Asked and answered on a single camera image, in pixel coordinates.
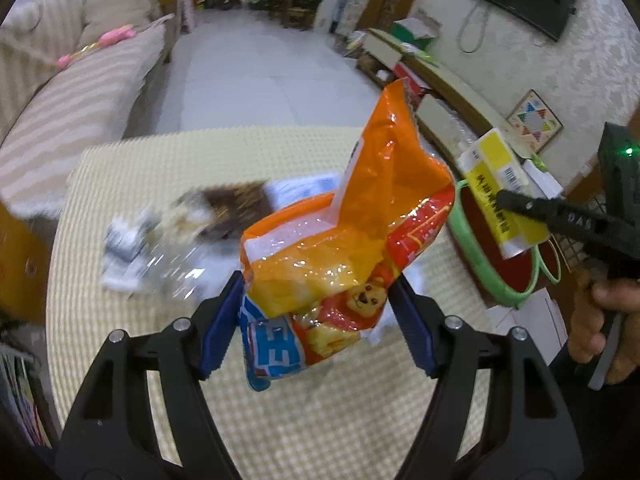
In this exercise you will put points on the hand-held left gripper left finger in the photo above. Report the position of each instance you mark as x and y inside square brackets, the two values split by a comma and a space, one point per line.
[220, 330]

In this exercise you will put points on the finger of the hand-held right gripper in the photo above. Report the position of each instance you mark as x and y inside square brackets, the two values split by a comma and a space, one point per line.
[550, 215]

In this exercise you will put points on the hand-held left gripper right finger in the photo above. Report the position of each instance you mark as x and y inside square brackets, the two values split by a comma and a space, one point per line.
[415, 330]

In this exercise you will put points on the clear plastic bottle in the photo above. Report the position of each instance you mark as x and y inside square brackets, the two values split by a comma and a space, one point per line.
[190, 270]

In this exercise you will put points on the narrow yellow white box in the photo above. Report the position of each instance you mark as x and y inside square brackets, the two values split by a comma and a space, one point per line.
[495, 170]

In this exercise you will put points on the large green-rimmed red bin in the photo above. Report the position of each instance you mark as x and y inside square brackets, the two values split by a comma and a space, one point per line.
[475, 255]

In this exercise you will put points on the orange snack bag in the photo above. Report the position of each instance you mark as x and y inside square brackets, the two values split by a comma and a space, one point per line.
[350, 240]

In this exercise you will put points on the person's right hand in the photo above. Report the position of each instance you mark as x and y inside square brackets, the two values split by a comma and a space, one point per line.
[585, 320]

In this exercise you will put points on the white cardboard box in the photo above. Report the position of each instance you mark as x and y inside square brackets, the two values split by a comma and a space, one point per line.
[542, 180]

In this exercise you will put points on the small green-rimmed red bin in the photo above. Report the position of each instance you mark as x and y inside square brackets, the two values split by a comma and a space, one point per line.
[556, 265]

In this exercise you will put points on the checked tablecloth table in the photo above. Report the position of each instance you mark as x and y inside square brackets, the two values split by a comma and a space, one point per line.
[150, 385]

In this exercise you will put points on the star checkers board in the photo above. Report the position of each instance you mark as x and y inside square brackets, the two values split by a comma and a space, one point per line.
[535, 122]

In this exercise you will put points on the crumpled silver wrapper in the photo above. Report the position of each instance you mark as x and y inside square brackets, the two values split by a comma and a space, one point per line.
[127, 245]

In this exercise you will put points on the dark brown box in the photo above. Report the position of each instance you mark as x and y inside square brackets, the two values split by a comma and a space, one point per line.
[240, 202]

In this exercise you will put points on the wooden television cabinet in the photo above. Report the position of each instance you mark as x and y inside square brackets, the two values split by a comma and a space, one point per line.
[450, 95]

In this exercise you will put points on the red flat box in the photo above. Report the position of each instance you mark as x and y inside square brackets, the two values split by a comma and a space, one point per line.
[412, 80]

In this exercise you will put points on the magazine rack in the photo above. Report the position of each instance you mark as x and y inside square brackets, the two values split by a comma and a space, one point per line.
[20, 395]

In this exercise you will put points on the green box with white flaps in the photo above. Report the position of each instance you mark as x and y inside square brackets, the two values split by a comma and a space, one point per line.
[415, 32]

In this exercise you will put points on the striped beige sofa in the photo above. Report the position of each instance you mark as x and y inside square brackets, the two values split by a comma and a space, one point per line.
[75, 110]

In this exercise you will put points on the pink toy wand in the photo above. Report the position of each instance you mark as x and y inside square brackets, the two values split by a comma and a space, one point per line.
[112, 36]

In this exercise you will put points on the beige cushion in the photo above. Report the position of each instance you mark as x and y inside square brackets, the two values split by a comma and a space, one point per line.
[120, 5]

